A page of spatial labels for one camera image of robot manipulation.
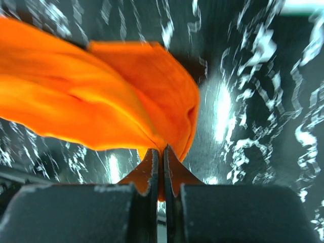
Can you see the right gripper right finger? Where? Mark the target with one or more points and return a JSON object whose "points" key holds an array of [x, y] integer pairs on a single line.
{"points": [[198, 212]]}

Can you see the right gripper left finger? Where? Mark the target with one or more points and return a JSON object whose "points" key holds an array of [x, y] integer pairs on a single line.
{"points": [[40, 211]]}

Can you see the orange t shirt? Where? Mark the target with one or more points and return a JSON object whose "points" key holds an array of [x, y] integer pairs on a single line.
{"points": [[108, 95]]}

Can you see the black marble pattern mat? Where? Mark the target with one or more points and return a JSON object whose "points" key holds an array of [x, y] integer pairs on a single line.
{"points": [[260, 76]]}

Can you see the green book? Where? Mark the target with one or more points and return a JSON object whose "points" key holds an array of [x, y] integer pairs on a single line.
{"points": [[301, 10]]}

